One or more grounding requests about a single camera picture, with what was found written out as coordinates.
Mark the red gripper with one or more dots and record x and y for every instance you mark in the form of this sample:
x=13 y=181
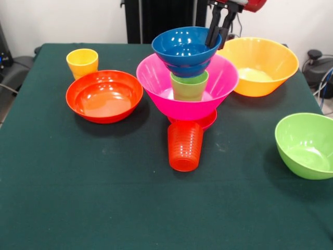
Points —
x=249 y=5

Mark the small dark blue bowl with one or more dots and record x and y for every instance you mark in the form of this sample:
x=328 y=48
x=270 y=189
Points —
x=182 y=44

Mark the large orange bowl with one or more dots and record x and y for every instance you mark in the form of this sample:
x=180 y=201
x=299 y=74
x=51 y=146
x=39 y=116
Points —
x=273 y=62

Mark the green cup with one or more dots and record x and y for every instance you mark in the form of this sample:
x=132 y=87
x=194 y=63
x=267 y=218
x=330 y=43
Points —
x=188 y=89

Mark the large pink bowl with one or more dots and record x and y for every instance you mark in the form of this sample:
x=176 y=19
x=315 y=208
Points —
x=158 y=86

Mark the small magenta bowl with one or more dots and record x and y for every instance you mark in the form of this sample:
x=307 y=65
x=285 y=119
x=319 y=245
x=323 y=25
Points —
x=210 y=121

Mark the orange-red ribbed cup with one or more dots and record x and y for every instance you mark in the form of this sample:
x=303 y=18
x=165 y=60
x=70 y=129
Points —
x=184 y=148

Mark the light green bowl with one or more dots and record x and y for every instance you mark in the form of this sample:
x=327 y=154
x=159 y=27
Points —
x=304 y=151

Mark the red shallow bowl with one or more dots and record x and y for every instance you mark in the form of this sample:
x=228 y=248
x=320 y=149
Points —
x=104 y=100

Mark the yellow cup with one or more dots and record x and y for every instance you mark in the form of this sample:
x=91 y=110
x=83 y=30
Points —
x=82 y=65

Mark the dark green tablecloth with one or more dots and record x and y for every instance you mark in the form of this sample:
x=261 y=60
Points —
x=166 y=195

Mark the black equipment box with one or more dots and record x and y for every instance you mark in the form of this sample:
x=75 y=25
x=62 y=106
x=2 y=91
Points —
x=4 y=52

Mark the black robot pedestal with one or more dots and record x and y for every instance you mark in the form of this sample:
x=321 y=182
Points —
x=166 y=15

